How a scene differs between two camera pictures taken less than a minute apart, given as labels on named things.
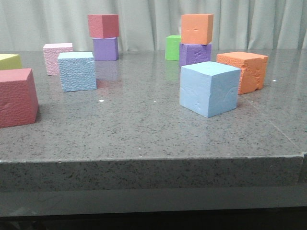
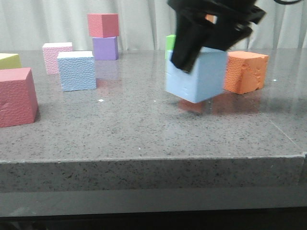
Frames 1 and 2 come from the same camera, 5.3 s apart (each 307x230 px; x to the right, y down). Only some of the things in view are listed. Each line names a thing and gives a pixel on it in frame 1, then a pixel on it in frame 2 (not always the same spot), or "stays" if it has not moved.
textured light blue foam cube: [77, 71] stays
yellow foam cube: [10, 61] stays
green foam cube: [172, 47] stays
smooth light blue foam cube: [209, 88] -> [206, 79]
